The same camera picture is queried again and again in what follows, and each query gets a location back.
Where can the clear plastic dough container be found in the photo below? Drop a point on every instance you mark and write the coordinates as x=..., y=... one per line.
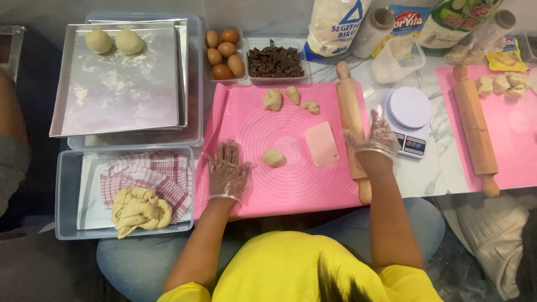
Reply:
x=67, y=197

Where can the person's left hand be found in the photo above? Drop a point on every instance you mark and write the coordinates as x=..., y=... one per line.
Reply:
x=226, y=176

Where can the pink plastic dough scraper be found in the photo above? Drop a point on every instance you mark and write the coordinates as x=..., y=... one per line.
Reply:
x=322, y=144

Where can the pile of chocolate chunks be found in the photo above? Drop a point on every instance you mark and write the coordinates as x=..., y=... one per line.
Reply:
x=275, y=63

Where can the small torn dough piece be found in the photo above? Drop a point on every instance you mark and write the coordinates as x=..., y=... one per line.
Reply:
x=311, y=106

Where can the pink silicone baking mat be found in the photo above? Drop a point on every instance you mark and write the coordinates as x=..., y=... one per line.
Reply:
x=293, y=184
x=512, y=142

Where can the white blue flour bag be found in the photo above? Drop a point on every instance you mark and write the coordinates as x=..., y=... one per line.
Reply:
x=335, y=29

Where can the big lump of dough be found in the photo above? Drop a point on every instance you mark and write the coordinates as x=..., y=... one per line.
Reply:
x=138, y=212

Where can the red white checkered cloth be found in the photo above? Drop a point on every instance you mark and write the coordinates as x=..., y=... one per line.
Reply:
x=142, y=172

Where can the crumpled clear plastic bag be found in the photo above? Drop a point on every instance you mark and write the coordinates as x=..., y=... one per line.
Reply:
x=491, y=239

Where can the large cut dough piece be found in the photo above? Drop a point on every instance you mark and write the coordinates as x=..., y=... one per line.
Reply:
x=272, y=100

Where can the person's yellow shirt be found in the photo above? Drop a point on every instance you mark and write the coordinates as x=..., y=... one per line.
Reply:
x=285, y=272

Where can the green white oil pouch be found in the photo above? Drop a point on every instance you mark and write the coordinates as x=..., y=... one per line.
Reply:
x=453, y=21

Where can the group of brown eggs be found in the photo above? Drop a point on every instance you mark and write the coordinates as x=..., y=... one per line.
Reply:
x=227, y=50

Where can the plastic wrap roll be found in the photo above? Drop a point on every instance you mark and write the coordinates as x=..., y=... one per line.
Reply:
x=371, y=33

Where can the smooth dough ball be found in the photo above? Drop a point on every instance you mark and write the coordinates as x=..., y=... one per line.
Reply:
x=99, y=41
x=129, y=41

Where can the dark metal tray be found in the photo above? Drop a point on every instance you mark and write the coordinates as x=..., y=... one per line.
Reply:
x=10, y=50

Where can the yellow food sachet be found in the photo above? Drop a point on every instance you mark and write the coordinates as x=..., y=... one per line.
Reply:
x=507, y=58

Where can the person's blue jeans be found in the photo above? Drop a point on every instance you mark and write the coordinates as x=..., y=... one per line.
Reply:
x=134, y=264

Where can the blue yellow food packet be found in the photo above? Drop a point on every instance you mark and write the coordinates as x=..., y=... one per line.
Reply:
x=409, y=21

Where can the clear plastic chocolate tub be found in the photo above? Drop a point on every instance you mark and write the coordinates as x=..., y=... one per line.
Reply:
x=302, y=79

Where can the white digital kitchen scale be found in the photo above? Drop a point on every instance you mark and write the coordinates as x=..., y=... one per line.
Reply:
x=409, y=109

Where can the clear tub with white powder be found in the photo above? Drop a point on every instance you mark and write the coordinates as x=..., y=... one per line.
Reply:
x=396, y=63

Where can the wooden rolling pin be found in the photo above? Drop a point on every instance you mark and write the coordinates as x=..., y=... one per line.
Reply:
x=474, y=126
x=349, y=105

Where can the clear plastic egg tub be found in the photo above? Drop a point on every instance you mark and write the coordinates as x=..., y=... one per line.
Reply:
x=206, y=71

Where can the medium cut dough piece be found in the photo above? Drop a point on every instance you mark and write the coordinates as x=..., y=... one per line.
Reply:
x=293, y=94

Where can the clear plastic storage container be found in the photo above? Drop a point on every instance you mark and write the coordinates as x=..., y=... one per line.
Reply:
x=195, y=105

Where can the roll of plastic bags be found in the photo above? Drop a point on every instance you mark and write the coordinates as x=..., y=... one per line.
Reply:
x=482, y=40

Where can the person's right hand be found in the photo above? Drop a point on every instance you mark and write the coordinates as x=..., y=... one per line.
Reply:
x=377, y=140

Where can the small round dough ball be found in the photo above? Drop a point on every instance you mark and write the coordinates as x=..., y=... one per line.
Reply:
x=273, y=157

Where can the dough chunk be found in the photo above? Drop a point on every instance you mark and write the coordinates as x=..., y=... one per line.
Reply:
x=517, y=79
x=484, y=85
x=514, y=93
x=501, y=83

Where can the silver metal baking tray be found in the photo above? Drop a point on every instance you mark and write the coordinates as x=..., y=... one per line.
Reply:
x=121, y=92
x=183, y=75

